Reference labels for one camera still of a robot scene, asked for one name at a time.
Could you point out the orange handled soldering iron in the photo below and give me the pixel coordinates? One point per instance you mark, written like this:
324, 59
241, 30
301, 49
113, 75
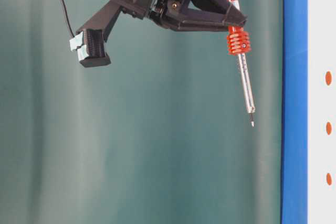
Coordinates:
238, 45

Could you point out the white rectangular board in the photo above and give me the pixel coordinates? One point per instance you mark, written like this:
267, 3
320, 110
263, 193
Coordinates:
321, 111

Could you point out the green backdrop sheet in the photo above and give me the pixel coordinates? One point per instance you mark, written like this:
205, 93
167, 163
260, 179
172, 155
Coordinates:
159, 136

